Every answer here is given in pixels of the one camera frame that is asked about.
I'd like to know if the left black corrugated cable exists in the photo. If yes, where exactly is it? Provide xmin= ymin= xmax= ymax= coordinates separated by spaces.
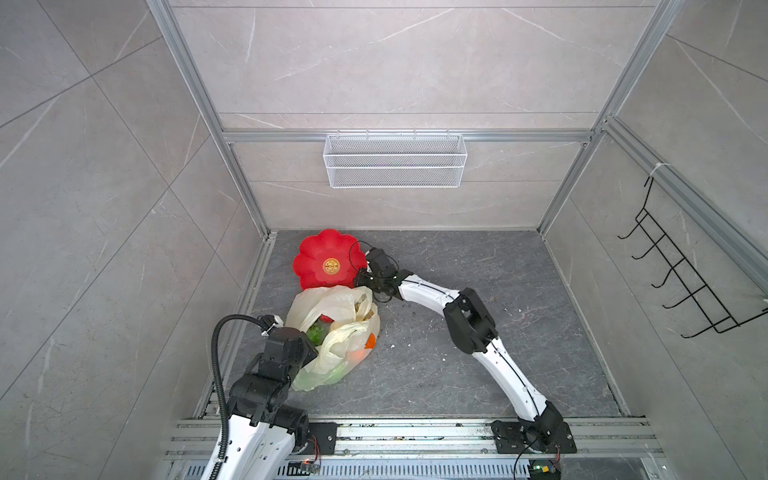
xmin=209 ymin=313 xmax=268 ymax=463

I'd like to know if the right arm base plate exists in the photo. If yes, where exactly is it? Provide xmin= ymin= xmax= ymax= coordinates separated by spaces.
xmin=490 ymin=420 xmax=578 ymax=454

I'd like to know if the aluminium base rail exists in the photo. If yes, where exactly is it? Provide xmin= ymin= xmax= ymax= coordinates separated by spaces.
xmin=161 ymin=418 xmax=667 ymax=463

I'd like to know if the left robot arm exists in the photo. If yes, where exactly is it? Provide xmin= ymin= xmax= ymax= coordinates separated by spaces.
xmin=203 ymin=324 xmax=317 ymax=479

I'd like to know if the orange fake fruit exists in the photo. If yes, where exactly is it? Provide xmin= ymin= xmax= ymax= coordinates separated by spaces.
xmin=347 ymin=334 xmax=376 ymax=364

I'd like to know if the red flower-shaped plate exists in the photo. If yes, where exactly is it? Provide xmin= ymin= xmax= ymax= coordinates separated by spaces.
xmin=292 ymin=229 xmax=367 ymax=290

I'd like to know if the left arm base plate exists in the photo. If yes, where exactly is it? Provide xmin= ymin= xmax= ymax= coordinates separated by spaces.
xmin=309 ymin=422 xmax=339 ymax=456

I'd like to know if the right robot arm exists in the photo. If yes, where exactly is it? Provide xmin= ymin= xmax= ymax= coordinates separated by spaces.
xmin=352 ymin=247 xmax=571 ymax=452

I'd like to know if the black wire hook rack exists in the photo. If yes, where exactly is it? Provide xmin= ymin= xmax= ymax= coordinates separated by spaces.
xmin=617 ymin=176 xmax=767 ymax=339

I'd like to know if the green fake fruit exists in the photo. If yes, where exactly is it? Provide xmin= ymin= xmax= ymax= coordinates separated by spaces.
xmin=306 ymin=321 xmax=331 ymax=346

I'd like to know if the yellowish plastic bag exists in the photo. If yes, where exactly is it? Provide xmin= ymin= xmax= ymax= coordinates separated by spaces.
xmin=285 ymin=286 xmax=380 ymax=392

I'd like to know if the white wire mesh basket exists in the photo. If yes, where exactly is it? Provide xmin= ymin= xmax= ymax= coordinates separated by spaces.
xmin=323 ymin=133 xmax=468 ymax=189

